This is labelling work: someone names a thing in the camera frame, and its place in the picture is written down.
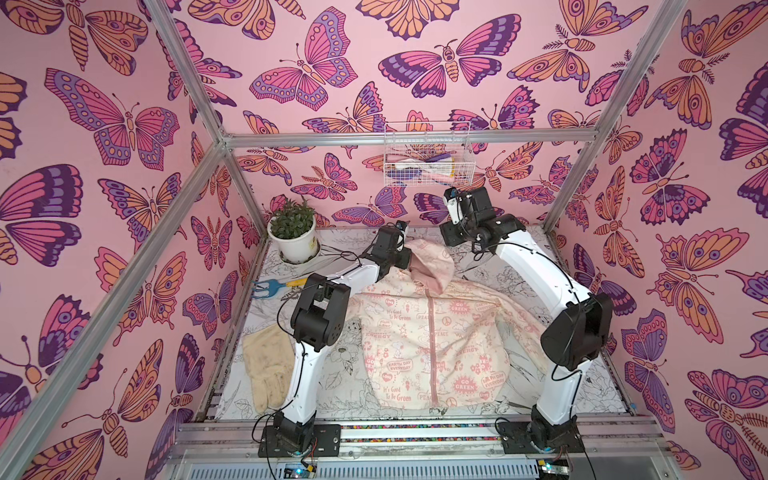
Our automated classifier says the pink printed hooded jacket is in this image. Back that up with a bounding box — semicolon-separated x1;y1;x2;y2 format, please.
348;239;550;418

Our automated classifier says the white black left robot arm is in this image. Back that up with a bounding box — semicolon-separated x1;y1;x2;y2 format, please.
272;221;411;453

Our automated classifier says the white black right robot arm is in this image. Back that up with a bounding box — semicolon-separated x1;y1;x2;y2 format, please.
440;187;614;453

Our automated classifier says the potted green plant white pot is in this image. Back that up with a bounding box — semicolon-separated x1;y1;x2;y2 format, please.
267;200;320;264

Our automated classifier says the blue yellow garden hand rake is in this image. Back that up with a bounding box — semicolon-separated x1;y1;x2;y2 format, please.
251;277;307;299

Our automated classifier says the beige work glove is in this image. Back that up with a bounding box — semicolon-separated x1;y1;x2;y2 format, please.
242;325;295;413

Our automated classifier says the white wire wall basket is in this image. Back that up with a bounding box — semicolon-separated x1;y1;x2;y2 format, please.
381;130;476;188

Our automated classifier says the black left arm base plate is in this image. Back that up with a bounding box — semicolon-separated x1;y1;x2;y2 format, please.
258;424;341;459

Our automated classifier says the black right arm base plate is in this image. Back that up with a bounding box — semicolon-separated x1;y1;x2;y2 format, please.
494;418;585;455

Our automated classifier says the aluminium front rail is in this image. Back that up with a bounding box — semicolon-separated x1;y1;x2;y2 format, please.
159;415;685;479

